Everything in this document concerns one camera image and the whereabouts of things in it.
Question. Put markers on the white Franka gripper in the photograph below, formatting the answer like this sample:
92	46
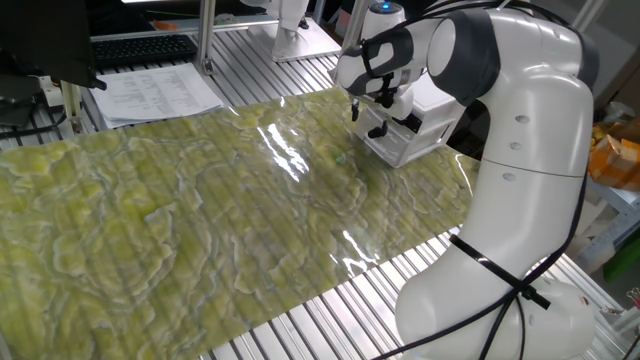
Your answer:
402	102

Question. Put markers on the black round drawer knob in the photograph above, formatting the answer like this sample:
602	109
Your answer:
377	132

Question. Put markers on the white drawer with knob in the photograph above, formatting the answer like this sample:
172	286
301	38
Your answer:
395	145

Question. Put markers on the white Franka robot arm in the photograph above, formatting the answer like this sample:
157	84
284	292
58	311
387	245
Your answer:
530	170

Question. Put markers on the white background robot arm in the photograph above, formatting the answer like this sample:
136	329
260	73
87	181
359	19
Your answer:
290	30

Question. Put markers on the white plastic drawer cabinet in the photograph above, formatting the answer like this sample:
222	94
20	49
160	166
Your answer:
430	115

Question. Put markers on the printed white paper stack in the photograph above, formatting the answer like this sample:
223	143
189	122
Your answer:
150	95

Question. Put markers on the small orange item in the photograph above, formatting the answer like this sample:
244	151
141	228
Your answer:
165	25

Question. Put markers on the black computer keyboard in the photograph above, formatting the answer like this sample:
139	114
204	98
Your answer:
142	50

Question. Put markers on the green marble pattern mat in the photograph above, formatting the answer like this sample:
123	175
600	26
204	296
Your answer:
150	225

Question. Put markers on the yellow orange boxes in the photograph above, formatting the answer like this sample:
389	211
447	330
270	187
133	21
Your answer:
615	160

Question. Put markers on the white power strip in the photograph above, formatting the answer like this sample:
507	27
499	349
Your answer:
50	92

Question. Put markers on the green item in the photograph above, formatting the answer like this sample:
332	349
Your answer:
625	260

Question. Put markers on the black computer monitor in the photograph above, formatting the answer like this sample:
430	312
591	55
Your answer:
45	35

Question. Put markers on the aluminium frame rail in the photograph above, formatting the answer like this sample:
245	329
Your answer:
150	31

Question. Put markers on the aluminium table frame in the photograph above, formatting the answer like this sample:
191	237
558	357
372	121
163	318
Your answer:
620	200

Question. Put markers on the short aluminium frame post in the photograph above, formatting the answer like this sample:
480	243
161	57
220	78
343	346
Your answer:
72	107

